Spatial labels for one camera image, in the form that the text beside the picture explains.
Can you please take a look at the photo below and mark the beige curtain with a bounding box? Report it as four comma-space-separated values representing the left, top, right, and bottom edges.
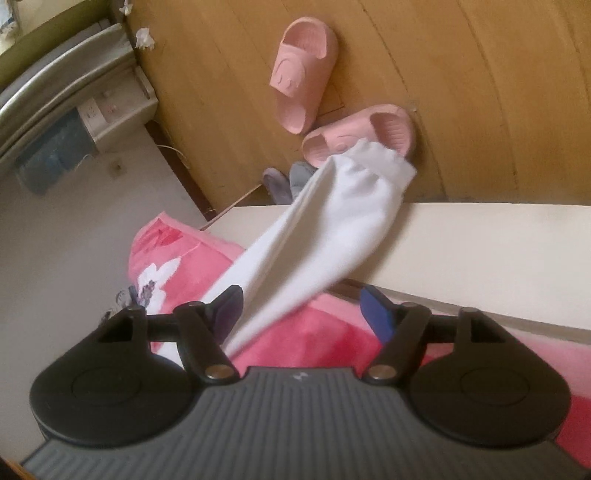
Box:
0, 21, 134, 171

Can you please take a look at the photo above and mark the white power cord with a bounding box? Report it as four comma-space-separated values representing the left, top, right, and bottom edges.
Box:
157, 143, 193, 172

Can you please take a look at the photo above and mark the pink floral blanket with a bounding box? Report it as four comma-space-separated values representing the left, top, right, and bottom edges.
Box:
108, 210, 591, 462

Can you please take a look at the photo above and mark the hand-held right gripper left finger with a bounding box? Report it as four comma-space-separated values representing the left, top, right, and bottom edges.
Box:
99, 285, 245, 383

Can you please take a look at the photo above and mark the cream bed frame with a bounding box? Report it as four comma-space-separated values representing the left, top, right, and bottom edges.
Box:
198, 200, 591, 344

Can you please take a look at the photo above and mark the white bear-print sweatshirt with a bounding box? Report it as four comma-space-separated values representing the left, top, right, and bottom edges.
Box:
161, 141, 416, 365

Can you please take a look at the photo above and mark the pink slipper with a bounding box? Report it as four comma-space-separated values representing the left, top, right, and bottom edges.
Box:
301, 104, 416, 169
269, 17, 339, 136

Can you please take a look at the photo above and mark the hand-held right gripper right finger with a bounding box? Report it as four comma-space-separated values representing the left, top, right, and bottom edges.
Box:
359, 285, 509, 386

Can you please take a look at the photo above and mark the white water dispenser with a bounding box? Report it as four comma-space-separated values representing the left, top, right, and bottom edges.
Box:
76, 65, 160, 153

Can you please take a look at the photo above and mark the purple grey slipper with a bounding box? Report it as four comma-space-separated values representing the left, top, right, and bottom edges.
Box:
262, 167, 294, 206

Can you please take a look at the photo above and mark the blue water bottle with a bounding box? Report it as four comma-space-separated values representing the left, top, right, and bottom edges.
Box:
16, 108, 95, 197

